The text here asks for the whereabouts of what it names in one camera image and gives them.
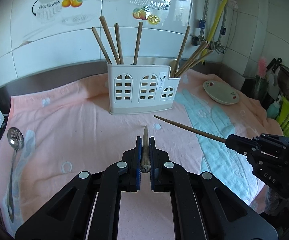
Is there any braided steel hose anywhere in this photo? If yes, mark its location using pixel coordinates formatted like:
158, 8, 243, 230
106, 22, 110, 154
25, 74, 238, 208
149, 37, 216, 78
209, 0, 229, 54
198, 0, 211, 38

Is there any teal soap bottle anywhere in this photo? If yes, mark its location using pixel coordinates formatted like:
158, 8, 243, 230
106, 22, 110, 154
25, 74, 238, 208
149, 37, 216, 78
267, 94, 282, 119

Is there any pink patterned towel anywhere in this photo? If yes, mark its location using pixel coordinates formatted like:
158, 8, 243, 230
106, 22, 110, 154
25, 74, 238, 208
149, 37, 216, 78
0, 70, 282, 235

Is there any yellow gas pipe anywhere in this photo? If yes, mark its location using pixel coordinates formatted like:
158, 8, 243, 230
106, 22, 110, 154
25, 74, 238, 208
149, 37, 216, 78
199, 0, 229, 54

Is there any green dish rack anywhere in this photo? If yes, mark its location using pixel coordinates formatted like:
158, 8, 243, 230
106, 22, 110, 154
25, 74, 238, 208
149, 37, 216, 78
276, 96, 289, 137

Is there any white oval dish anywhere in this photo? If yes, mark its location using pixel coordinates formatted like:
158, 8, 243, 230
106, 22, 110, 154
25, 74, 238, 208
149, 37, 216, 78
203, 80, 240, 105

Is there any metal water valve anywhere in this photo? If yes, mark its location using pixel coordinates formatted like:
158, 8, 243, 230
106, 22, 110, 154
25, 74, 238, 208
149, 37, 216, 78
191, 36, 208, 47

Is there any steel slotted spoon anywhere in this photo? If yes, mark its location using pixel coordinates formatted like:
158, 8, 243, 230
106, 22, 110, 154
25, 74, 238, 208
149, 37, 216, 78
7, 127, 25, 222

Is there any white house-shaped utensil holder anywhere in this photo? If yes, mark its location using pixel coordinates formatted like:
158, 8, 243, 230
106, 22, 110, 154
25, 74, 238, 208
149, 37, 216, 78
107, 64, 180, 115

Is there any pink flower decoration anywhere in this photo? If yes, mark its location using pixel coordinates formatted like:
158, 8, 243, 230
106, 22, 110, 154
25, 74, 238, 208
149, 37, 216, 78
257, 57, 267, 77

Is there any brown wooden chopstick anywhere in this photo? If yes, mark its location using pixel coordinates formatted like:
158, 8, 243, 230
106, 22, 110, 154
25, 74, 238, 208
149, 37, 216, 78
114, 23, 124, 64
154, 115, 226, 144
170, 60, 177, 78
99, 16, 121, 64
133, 22, 143, 65
174, 41, 209, 77
175, 50, 213, 77
171, 25, 191, 77
91, 27, 112, 64
140, 126, 151, 173

